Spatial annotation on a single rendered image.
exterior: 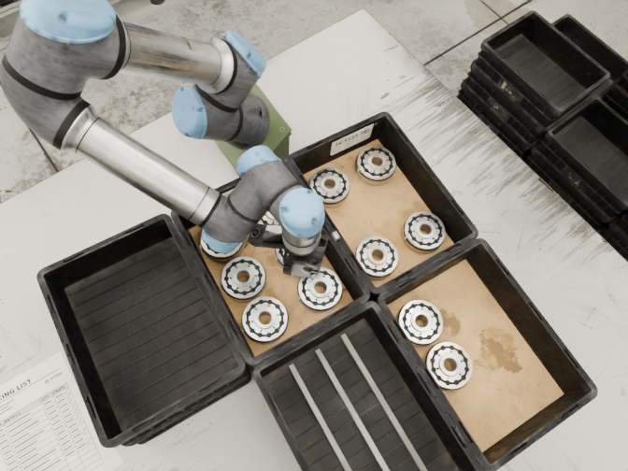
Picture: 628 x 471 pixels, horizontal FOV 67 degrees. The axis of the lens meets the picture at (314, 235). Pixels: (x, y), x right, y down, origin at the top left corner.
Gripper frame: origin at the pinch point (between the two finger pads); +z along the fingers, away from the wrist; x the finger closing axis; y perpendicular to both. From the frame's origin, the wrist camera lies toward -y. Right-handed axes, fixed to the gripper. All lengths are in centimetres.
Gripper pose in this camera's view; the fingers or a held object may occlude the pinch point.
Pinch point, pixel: (292, 261)
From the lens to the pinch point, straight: 111.9
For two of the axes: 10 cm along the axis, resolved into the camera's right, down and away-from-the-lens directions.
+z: -0.4, 3.2, 9.5
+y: 9.6, 2.6, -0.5
